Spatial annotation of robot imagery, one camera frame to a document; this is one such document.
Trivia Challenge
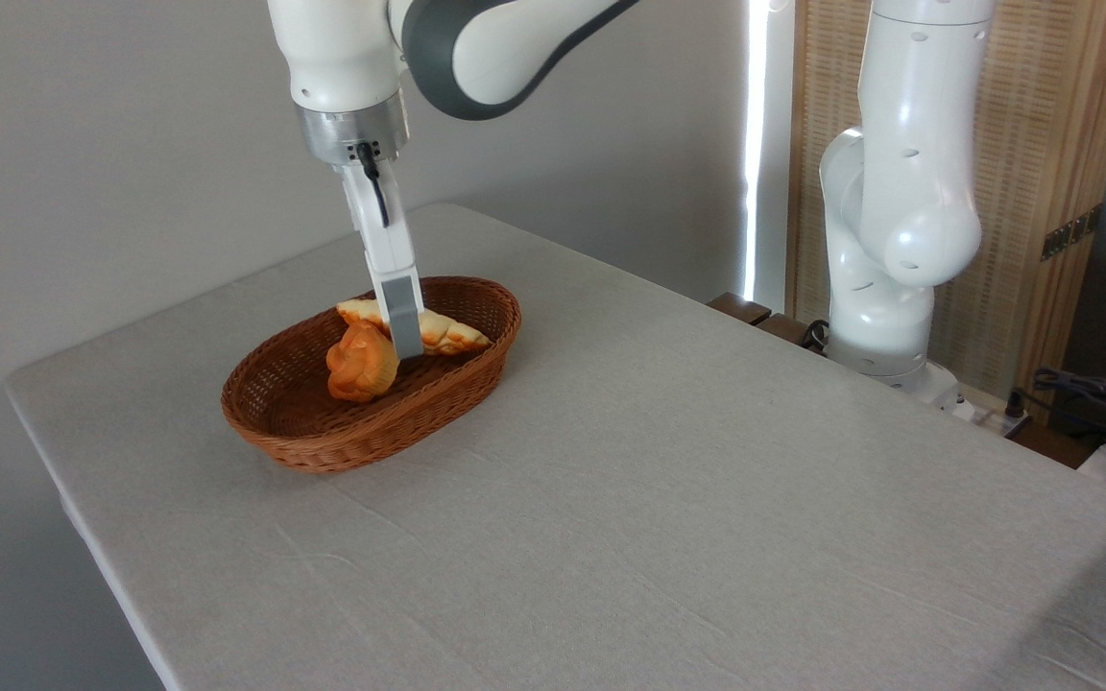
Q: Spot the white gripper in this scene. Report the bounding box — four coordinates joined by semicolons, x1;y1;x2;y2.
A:
337;157;425;363

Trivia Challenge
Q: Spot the braided pale bread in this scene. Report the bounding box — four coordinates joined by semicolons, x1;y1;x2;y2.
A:
336;298;493;358

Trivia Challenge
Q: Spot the wooden slatted folding screen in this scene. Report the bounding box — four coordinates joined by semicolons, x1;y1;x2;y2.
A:
787;0;1106;425

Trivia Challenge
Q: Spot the dark metal screen hinge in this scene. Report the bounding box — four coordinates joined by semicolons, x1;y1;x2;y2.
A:
1040;203;1104;262

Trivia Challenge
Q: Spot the dark brown wooden block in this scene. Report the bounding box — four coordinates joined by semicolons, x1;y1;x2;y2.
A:
755;312;819;350
707;292;774;328

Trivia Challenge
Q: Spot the black cable bundle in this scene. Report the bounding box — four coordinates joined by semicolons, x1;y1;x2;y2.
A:
1031;367;1106;454

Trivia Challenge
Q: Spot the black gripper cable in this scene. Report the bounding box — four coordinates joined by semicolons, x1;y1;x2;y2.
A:
355;141;392;229

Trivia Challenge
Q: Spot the grey tablecloth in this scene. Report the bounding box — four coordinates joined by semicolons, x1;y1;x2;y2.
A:
4;202;1106;691

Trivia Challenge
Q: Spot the orange bread roll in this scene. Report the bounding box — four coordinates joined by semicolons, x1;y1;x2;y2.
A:
325;319;400;404

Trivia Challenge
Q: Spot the brown wicker oval basket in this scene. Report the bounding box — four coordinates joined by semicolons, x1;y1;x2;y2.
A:
221;276;523;473

